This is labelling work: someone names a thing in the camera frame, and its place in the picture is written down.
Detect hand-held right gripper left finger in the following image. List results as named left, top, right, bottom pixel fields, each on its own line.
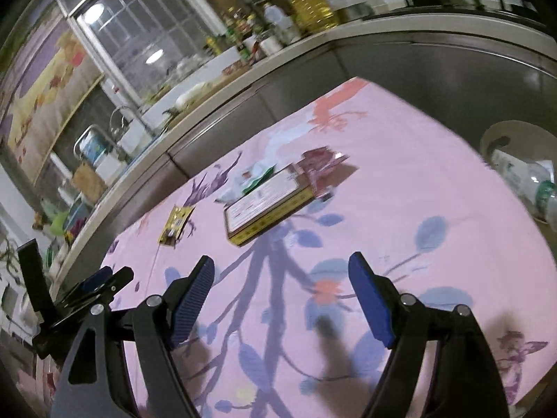
left=51, top=255, right=215, bottom=418

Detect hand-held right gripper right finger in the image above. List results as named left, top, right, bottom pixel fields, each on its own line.
left=348, top=251, right=511, bottom=418

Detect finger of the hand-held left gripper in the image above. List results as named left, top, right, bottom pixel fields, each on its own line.
left=53, top=265, right=135, bottom=328
left=17, top=239, right=58, bottom=329

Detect yellow snack packet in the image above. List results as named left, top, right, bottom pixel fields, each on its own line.
left=157, top=204, right=195, bottom=248

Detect box yellow edges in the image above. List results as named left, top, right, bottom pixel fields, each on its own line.
left=224, top=165, right=314, bottom=247

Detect dark red wrapper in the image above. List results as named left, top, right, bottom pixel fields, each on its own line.
left=300, top=148, right=349, bottom=196

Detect white teal plastic packet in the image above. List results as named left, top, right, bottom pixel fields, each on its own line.
left=215, top=162, right=279, bottom=203

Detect clear plastic bottle green cap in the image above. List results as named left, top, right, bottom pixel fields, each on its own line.
left=491, top=148, right=557, bottom=223

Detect beige trash bin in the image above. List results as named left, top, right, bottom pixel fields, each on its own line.
left=480, top=121, right=557, bottom=225

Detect green plastic scoop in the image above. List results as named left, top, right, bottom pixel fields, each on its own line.
left=50, top=211, right=72, bottom=236

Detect small wooden cutting board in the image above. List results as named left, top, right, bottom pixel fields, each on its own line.
left=72, top=163, right=107, bottom=201

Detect pink printed tablecloth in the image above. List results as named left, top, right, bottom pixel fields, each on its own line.
left=13, top=76, right=557, bottom=418

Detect blue white container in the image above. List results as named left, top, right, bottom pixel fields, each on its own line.
left=80, top=133, right=107, bottom=162

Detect steel faucet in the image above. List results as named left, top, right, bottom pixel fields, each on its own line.
left=109, top=105, right=153, bottom=140
left=74, top=124, right=127, bottom=164

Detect printed window blind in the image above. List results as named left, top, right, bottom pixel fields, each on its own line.
left=0, top=9, right=105, bottom=184

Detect white wrapped food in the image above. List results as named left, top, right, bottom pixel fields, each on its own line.
left=174, top=82, right=218, bottom=107

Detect large wooden cutting board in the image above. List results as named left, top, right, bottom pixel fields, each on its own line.
left=165, top=63, right=253, bottom=118

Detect barred window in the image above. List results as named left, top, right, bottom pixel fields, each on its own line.
left=56, top=0, right=227, bottom=109

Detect white jar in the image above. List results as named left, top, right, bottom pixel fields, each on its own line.
left=257, top=35, right=283, bottom=55

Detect row of sauce bottles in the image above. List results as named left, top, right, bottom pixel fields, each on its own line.
left=204, top=4, right=262, bottom=62

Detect small steel pot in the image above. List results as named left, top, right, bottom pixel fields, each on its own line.
left=344, top=2, right=375, bottom=20

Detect large yellow oil bottle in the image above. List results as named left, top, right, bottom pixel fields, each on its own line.
left=289, top=0, right=340, bottom=33

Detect white plastic jug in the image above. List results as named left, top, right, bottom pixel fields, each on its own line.
left=261, top=3, right=290, bottom=31

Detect gas stove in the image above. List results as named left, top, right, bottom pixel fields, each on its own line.
left=361, top=0, right=557, bottom=22

